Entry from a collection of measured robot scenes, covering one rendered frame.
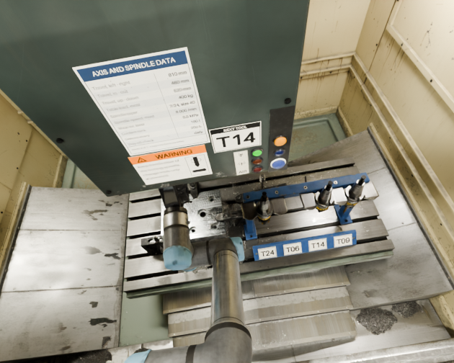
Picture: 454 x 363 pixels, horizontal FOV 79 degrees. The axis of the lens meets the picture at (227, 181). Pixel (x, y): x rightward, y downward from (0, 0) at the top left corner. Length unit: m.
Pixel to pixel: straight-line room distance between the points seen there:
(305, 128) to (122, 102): 1.75
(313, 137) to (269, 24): 1.69
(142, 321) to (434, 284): 1.36
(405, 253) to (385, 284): 0.17
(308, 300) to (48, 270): 1.31
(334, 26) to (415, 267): 1.25
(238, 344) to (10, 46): 0.58
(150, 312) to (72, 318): 0.37
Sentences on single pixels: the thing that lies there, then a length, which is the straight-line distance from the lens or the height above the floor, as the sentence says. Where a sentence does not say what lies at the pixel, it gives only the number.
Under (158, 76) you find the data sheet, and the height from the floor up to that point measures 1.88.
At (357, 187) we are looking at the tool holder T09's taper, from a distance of 1.05.
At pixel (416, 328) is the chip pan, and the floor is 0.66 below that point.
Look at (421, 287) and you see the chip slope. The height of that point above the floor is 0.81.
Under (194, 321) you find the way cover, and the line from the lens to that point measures 1.45.
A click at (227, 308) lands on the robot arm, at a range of 0.66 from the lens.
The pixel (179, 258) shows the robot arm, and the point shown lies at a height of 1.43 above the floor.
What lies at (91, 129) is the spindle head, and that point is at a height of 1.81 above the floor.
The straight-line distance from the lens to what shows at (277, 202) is 1.04.
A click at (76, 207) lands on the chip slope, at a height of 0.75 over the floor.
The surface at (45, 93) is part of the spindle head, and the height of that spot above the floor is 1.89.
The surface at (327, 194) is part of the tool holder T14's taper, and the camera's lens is 1.01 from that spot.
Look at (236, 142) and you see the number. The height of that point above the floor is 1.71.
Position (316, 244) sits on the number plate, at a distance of 1.29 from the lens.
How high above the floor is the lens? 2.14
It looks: 58 degrees down
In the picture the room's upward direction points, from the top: 12 degrees counter-clockwise
